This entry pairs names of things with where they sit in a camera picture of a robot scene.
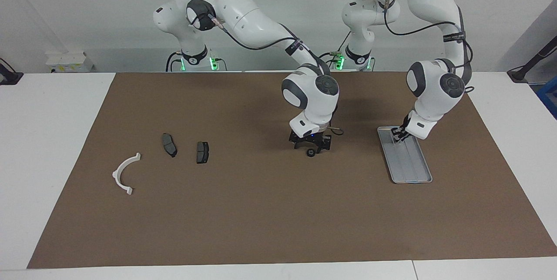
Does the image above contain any curved dark grey brake pad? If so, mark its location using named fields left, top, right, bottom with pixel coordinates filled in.
left=162, top=133, right=178, bottom=158

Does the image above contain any black base cable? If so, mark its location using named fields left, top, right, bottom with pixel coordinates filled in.
left=165, top=51, right=181, bottom=72
left=319, top=32, right=351, bottom=70

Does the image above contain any silver metal tray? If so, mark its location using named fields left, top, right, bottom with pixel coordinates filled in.
left=377, top=126, right=433, bottom=184

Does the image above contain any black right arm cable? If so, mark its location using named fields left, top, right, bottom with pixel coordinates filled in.
left=208, top=14, right=344, bottom=137

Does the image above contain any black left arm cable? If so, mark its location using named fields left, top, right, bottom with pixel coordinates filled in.
left=370, top=0, right=475, bottom=93

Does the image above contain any black stand foot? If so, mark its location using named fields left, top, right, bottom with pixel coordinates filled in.
left=0, top=58, right=23, bottom=85

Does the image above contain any brown table mat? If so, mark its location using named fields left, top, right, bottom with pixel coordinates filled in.
left=27, top=71, right=557, bottom=269

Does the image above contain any black right base cable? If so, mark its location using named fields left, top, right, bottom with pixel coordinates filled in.
left=165, top=51, right=181, bottom=72

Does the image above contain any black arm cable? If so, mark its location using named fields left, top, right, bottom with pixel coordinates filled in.
left=370, top=0, right=475, bottom=93
left=208, top=14, right=344, bottom=137

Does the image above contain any black left base cable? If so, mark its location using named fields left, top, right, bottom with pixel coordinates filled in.
left=319, top=32, right=351, bottom=70

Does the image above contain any white box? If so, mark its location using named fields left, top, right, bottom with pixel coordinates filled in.
left=46, top=51, right=94, bottom=73

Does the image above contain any black angled stand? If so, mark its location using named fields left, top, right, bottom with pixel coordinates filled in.
left=507, top=36, right=557, bottom=83

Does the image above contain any blue bin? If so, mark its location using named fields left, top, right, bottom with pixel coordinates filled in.
left=536, top=81, right=557, bottom=119

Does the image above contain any white curved plastic bracket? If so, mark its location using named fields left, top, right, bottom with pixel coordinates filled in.
left=112, top=153, right=141, bottom=196

